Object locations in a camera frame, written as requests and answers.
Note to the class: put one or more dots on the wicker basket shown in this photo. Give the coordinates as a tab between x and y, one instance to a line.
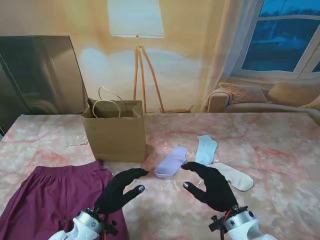
177	110

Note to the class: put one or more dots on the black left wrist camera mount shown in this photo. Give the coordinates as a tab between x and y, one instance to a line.
110	226

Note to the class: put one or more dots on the cream knitted cushion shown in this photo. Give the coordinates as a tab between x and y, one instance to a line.
243	93

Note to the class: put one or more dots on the kraft paper bag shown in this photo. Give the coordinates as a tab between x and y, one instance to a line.
117	137

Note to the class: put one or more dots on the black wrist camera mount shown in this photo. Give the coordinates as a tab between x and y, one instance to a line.
216	225
110	226

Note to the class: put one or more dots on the dark glass panel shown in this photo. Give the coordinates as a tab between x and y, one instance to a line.
37	75

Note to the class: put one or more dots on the beige sofa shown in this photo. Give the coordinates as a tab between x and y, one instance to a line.
250	108

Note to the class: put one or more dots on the light blue sock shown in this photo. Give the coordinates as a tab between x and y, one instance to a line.
206	150

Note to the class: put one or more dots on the tripod floor lamp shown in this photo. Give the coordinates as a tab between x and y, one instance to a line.
136	20

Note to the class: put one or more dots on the maroon shorts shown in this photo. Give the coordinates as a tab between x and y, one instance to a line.
55	200

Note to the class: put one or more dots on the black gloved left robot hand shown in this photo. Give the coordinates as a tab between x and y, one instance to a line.
115	192

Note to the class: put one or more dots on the lilac sock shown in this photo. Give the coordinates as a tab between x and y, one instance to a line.
171	162

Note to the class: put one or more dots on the plain beige cushion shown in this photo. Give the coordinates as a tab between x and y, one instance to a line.
292	93

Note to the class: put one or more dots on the cream white sock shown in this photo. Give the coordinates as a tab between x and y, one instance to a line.
238	180

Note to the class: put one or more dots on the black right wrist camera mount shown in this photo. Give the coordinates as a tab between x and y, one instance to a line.
216	225

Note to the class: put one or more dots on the sheer cream curtain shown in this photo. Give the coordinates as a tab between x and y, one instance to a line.
225	50

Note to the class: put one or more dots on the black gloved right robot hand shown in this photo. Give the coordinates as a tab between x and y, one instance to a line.
217	192

